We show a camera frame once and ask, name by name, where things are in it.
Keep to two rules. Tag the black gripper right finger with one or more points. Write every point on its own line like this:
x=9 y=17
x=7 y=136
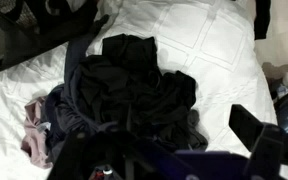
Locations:
x=260 y=140

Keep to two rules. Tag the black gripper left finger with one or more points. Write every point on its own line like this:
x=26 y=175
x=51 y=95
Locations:
x=90 y=153

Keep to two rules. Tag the black cloth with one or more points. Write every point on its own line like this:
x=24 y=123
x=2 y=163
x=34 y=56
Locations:
x=134 y=93

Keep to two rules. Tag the navy blue cloth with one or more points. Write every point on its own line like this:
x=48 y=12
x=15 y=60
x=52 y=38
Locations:
x=70 y=113

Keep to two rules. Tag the pale pink cloth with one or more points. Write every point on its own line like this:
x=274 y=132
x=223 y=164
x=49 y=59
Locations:
x=34 y=136

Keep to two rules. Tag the dark grey cloth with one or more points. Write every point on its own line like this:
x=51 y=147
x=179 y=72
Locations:
x=197 y=133

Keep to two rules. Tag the black mesh laundry basket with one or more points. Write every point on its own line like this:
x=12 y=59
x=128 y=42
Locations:
x=50 y=20

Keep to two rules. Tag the white bed duvet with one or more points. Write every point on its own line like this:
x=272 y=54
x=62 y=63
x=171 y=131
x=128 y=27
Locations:
x=217 y=50

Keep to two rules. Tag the black fabric strip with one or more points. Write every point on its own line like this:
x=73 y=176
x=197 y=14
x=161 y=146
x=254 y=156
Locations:
x=262 y=16

